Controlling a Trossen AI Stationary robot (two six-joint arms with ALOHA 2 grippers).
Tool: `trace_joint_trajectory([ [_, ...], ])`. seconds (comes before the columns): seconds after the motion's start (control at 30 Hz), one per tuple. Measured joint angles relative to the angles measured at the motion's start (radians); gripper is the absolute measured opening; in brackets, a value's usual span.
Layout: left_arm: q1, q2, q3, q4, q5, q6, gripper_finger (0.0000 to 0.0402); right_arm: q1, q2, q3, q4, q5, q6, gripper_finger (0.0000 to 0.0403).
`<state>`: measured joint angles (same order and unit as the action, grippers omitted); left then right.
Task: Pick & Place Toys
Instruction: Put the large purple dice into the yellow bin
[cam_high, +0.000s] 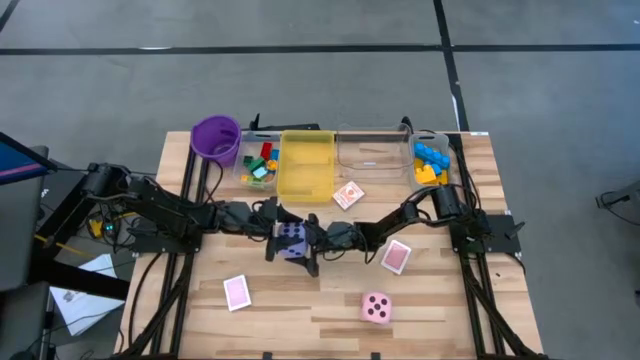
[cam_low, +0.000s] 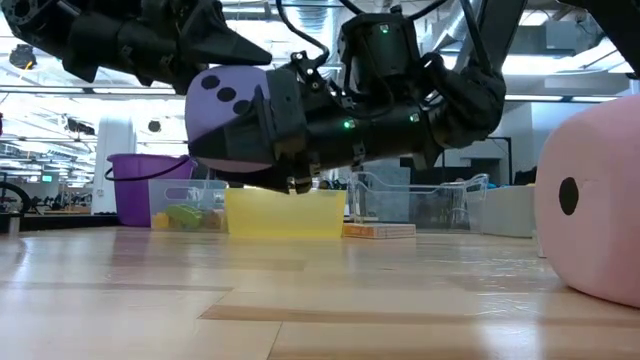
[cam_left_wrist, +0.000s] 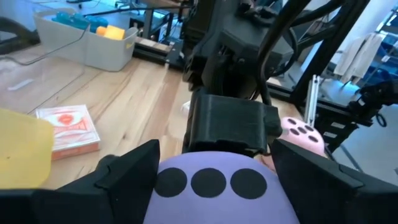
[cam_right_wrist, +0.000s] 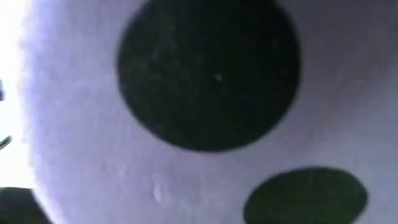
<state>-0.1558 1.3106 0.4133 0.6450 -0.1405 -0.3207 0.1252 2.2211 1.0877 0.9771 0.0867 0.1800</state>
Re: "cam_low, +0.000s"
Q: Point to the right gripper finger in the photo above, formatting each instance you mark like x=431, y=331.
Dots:
x=260, y=180
x=240, y=145

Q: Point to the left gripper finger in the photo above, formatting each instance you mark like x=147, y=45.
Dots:
x=220, y=47

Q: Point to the lavender foam die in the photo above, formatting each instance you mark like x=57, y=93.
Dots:
x=210, y=115

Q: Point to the small orange toy piece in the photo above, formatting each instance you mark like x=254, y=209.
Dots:
x=212, y=220

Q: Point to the light green toy block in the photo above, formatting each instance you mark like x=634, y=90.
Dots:
x=184, y=216

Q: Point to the yellow toy block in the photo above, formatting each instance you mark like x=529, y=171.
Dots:
x=160, y=221

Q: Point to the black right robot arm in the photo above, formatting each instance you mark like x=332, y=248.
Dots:
x=470, y=100

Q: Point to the yellow translucent plastic bin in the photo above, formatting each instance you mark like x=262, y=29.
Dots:
x=285, y=215

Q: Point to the small clear plastic bin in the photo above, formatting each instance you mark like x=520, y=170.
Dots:
x=210, y=192

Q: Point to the large clear plastic bin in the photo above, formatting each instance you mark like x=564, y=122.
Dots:
x=400, y=205

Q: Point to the orange print card deck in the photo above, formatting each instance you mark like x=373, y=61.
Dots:
x=380, y=231

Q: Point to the purple plastic bucket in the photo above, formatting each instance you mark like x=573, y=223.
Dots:
x=130, y=195

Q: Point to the white column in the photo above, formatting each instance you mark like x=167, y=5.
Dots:
x=114, y=165

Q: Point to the grey plastic bin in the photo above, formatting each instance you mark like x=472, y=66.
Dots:
x=507, y=215

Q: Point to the pink foam die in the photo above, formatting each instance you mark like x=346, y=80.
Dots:
x=595, y=225

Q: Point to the black table edge rail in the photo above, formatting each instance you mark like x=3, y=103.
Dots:
x=70, y=222

